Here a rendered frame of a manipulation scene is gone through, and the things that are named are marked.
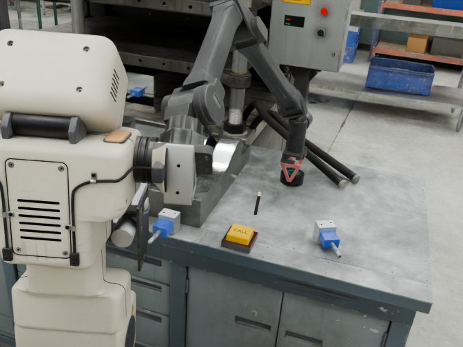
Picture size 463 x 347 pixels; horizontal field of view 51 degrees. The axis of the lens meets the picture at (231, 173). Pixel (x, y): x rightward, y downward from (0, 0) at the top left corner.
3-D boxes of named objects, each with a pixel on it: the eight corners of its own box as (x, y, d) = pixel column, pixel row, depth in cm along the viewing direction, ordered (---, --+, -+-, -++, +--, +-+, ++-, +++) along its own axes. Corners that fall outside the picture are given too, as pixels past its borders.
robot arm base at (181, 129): (143, 148, 85) (212, 153, 84) (150, 109, 88) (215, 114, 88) (149, 170, 92) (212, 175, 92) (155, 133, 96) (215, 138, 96)
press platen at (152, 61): (251, 120, 196) (255, 77, 188) (-11, 73, 229) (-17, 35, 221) (293, 71, 267) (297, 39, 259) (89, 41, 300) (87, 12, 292)
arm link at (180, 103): (162, 127, 91) (186, 122, 88) (169, 83, 95) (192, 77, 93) (187, 150, 98) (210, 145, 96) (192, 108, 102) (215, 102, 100)
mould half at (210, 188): (199, 228, 136) (201, 186, 130) (117, 208, 143) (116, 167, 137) (249, 159, 179) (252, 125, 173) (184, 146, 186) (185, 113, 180)
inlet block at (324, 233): (346, 264, 126) (350, 247, 124) (328, 265, 125) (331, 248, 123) (328, 235, 137) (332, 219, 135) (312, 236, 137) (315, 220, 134)
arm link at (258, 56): (218, 39, 124) (256, 27, 119) (219, 22, 126) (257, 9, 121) (280, 120, 158) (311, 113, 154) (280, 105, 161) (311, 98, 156)
